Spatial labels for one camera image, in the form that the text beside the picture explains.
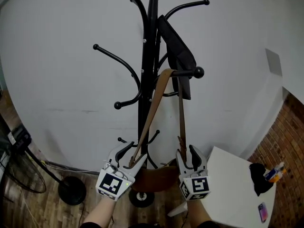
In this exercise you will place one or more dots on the black cloth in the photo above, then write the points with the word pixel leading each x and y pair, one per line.
pixel 259 177

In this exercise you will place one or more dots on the pink smartphone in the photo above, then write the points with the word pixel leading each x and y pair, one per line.
pixel 263 212

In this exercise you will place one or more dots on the brown leather bag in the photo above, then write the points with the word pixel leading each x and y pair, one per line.
pixel 154 179

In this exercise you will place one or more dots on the black metal coat rack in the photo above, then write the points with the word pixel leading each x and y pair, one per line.
pixel 145 79

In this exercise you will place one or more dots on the clear bottle with blue label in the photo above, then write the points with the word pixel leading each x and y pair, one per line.
pixel 273 172

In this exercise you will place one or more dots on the person's left forearm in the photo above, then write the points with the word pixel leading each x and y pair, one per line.
pixel 101 212

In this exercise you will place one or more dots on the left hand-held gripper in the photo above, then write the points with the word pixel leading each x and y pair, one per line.
pixel 110 183

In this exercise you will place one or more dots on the grey wall panel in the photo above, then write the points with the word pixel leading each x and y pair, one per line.
pixel 273 62

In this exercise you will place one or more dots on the white table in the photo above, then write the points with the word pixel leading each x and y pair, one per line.
pixel 228 179

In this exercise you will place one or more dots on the black standing fan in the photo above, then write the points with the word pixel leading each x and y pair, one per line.
pixel 22 172

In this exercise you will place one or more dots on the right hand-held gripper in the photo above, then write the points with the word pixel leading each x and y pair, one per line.
pixel 196 185

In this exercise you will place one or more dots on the person's right forearm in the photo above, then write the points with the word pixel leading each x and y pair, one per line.
pixel 198 212

